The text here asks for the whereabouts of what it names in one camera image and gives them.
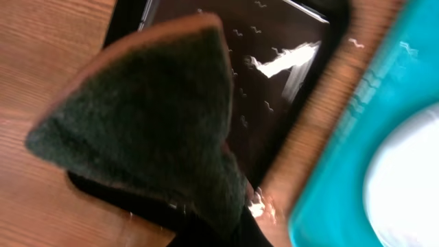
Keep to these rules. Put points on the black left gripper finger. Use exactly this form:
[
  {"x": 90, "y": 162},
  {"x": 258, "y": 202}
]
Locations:
[{"x": 197, "y": 233}]

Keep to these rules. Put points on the green scouring sponge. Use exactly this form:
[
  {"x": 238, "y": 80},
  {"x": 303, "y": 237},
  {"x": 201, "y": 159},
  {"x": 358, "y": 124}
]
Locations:
[{"x": 150, "y": 114}]

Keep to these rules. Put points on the light blue plate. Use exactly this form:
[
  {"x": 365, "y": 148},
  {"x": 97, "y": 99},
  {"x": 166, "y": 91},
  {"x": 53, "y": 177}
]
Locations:
[{"x": 401, "y": 184}]

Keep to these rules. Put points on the blue plastic tray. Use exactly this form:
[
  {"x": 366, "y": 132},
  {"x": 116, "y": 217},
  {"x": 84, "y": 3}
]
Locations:
[{"x": 401, "y": 80}]

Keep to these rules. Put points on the black plastic tray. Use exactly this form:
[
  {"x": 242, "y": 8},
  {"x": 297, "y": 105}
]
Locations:
[{"x": 278, "y": 49}]

